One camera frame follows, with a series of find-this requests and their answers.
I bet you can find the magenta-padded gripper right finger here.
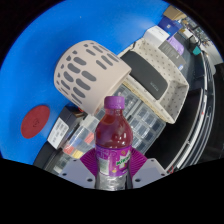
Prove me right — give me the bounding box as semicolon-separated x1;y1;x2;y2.
126;148;169;190

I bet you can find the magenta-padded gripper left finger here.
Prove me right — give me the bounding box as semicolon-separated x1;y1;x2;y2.
59;148;99;190

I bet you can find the clear bottle with purple cap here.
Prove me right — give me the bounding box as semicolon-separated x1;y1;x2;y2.
94;95;134;191

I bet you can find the clear small-parts drawer cabinet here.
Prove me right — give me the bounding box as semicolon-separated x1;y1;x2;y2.
96;84;141;124
49;151;73;174
128;103;167;155

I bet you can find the clear box with coloured parts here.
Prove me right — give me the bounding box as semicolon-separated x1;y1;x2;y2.
62;114;101;160

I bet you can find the black box with white label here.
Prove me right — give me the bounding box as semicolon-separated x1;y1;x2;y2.
46;106;81;150

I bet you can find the flat round red coaster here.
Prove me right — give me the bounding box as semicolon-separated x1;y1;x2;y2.
20;104;51;140

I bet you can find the white perforated basket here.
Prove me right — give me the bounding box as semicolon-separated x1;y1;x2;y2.
118;37;190;125

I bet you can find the black flat device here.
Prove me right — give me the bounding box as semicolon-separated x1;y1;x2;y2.
120;50;169;101

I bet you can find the beige perforated cup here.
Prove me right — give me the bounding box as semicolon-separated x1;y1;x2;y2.
53;39;133;116

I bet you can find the dark grey box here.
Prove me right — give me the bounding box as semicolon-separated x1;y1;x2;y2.
158;39;187;69

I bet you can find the purple box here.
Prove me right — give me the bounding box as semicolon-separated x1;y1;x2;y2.
166;35;185;56

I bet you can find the teal device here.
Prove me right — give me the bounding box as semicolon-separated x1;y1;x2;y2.
190;44;203;57

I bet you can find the blue box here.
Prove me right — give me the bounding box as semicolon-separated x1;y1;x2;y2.
158;15;183;36

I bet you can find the brown cardboard box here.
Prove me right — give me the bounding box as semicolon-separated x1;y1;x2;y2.
163;4;188;22

